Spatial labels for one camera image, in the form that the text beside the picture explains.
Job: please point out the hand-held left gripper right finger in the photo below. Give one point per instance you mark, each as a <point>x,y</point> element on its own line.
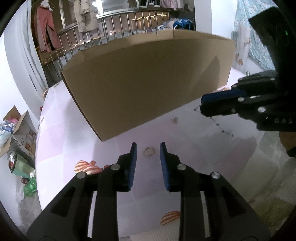
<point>164,162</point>

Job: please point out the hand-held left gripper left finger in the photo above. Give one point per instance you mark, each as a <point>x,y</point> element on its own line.
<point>133,162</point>

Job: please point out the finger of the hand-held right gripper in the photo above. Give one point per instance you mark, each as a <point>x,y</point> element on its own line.
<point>222,96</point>
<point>222,109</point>

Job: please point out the large brown cardboard box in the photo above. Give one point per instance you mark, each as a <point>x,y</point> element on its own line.
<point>138,81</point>

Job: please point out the blue floral curtain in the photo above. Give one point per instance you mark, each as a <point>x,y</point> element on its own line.
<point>252,46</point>

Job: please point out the white cartoon print curtain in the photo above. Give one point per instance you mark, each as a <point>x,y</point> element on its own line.
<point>240,53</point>

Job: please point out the blue bag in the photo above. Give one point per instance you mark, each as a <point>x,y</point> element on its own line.
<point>182,24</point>

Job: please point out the white carrier bag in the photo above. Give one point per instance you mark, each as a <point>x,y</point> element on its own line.
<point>165,26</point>

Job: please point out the green plastic bottle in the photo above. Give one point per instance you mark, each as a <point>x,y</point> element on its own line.
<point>30,187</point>

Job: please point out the green metal-rimmed bucket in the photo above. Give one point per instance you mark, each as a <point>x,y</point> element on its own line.
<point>23,165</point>

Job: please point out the red drink can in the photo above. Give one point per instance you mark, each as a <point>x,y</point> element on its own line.
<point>24,180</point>

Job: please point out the open printed cardboard box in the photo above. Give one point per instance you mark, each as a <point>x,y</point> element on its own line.
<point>25,129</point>

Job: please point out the metal bowl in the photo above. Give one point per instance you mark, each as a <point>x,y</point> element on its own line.
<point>12,161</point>

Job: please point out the purple plastic bag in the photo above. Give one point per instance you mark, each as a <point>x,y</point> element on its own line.
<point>8,125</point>

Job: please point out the white plastic bag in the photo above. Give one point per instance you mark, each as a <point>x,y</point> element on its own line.
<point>4,139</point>

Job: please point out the metal balcony railing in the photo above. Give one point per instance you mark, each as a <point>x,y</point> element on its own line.
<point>115,14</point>

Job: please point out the hanging beige coat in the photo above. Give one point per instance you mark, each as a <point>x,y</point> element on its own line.
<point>86,18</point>

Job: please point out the hanging pink garment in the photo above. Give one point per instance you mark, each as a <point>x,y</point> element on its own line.
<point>46,25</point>

